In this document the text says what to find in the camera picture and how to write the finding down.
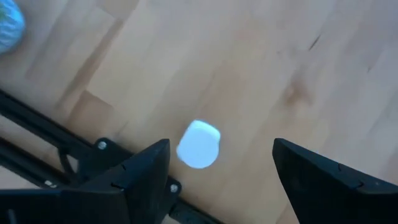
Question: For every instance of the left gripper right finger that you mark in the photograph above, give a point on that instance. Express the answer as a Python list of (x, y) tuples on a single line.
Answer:
[(335, 199)]

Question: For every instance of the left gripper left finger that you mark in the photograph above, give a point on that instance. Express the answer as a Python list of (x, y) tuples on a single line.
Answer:
[(109, 202)]

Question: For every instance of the large white bottle striped label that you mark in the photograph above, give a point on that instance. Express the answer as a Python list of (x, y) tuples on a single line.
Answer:
[(199, 146)]

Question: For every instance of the green potted plant white pot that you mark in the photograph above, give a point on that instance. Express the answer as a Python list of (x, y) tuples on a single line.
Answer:
[(9, 28)]

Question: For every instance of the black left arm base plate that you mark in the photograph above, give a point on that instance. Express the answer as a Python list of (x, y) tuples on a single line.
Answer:
[(93, 155)]

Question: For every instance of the black aluminium table frame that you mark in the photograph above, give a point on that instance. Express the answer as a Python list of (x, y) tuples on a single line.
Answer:
[(31, 124)]

